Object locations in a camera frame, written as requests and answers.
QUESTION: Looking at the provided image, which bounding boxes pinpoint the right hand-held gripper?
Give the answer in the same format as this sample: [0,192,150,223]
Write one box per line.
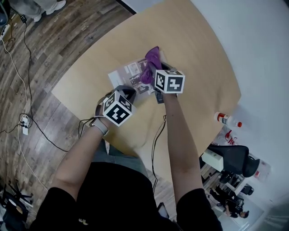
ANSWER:
[150,62,186,105]

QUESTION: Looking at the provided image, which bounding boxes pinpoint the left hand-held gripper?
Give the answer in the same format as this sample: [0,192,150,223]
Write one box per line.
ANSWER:
[103,84,138,127]

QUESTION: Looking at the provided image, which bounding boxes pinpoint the purple cloth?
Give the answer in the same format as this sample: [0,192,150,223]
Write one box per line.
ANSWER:
[139,46,162,84]

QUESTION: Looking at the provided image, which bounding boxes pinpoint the grey photo-cover book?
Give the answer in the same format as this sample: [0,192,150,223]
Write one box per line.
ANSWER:
[107,51,168,95]

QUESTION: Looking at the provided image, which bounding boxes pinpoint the person's right forearm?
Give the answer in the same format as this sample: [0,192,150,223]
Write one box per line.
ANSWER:
[162,93,205,207]

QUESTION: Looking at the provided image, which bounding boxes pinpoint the person's left forearm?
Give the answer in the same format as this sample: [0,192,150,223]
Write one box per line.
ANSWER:
[53,129,106,199]

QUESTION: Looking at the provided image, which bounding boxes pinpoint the person's left hand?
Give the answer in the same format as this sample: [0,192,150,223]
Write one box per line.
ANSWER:
[96,96,108,123]

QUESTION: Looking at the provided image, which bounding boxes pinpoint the person's grey trousers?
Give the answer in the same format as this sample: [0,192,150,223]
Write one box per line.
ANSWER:
[92,139,149,179]

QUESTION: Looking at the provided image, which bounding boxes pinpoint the clear bottle red cap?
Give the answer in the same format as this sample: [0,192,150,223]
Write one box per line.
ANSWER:
[214,112,242,128]

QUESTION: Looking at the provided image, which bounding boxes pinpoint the clear bag red print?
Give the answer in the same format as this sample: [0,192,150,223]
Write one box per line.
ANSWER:
[224,129,238,145]

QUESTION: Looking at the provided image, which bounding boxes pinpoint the small white box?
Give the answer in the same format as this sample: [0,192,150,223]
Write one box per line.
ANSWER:
[201,150,224,172]

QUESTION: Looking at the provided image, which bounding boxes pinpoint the white power strip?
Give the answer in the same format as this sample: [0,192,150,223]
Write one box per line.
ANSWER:
[20,116,30,135]
[0,24,11,41]

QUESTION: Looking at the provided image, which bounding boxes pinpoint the person's black shirt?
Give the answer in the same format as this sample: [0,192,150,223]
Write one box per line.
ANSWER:
[29,161,224,231]

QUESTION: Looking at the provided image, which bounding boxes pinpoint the black mesh office chair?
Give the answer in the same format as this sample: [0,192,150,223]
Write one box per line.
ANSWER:
[200,145,261,179]

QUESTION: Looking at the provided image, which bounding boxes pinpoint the black phone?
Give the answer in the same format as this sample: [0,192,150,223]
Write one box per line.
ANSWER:
[157,202,169,219]

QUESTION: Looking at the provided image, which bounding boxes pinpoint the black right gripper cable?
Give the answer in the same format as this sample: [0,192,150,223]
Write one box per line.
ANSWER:
[151,115,168,194]

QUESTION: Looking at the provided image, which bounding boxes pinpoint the long black floor cable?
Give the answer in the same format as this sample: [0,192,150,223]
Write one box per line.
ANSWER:
[21,15,34,120]

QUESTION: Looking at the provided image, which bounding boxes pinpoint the long white floor cable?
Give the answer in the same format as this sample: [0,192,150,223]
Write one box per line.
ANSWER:
[3,40,49,192]

